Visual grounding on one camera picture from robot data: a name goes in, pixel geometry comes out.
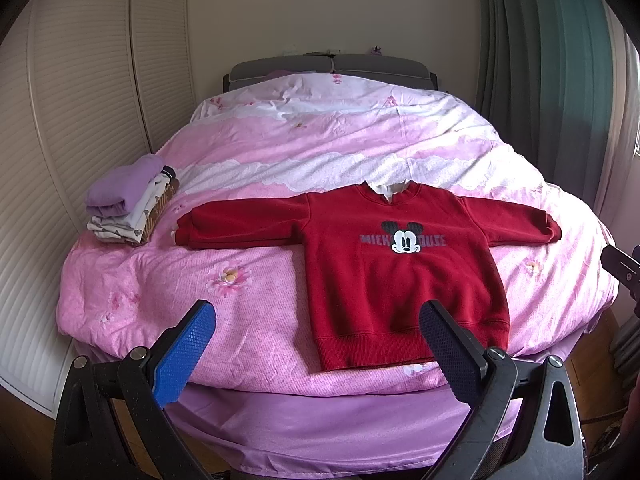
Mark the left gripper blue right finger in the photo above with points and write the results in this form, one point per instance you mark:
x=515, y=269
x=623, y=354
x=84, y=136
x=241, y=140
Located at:
x=458, y=353

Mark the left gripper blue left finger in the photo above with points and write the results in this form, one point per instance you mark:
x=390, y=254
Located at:
x=176, y=353

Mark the red Mickey Mouse sweatshirt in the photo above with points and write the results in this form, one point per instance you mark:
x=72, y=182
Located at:
x=371, y=262

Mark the white patterned folded clothes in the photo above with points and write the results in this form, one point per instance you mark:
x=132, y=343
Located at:
x=128, y=228

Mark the purple bed sheet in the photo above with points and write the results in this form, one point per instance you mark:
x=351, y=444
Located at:
x=300, y=437

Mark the purple folded garment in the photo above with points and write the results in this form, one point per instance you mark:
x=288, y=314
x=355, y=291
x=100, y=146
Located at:
x=117, y=192

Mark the green curtain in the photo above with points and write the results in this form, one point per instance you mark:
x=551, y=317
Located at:
x=546, y=85

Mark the pink floral duvet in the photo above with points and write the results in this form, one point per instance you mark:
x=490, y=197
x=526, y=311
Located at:
x=314, y=133

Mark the white louvered wardrobe doors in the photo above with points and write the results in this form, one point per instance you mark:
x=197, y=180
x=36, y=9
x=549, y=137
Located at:
x=86, y=86

